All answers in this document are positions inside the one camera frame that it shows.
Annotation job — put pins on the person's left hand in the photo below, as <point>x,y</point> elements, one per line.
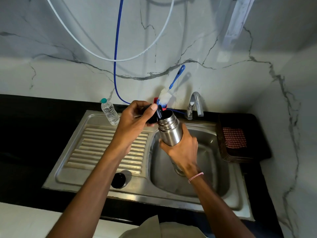
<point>128,131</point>

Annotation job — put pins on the person's right hand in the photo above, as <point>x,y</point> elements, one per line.
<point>185,153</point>

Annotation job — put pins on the steel flask bottle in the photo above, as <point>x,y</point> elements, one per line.
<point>171,133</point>

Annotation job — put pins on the black flask stopper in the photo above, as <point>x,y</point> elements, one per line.
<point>159,112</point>

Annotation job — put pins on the blue white bottle brush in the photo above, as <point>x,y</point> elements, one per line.
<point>165,96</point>

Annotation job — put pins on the steel flask cup lid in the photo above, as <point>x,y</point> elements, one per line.
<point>118,180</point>

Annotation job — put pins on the person's left forearm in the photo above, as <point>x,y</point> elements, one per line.
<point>91,190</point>

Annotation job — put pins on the person's right forearm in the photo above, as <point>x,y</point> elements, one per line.
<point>220,210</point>

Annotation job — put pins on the clear plastic water bottle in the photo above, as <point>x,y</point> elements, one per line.
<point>110,114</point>

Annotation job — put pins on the dark woven tray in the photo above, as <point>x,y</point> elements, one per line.
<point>221,151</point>

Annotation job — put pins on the red plastic brush holder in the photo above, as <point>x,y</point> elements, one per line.
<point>155,100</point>

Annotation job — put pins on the red checkered cloth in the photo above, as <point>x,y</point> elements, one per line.
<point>234,138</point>

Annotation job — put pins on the chrome sink faucet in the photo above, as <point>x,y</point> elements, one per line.
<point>198,101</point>

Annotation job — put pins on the stainless steel sink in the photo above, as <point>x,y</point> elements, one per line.
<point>74,171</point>

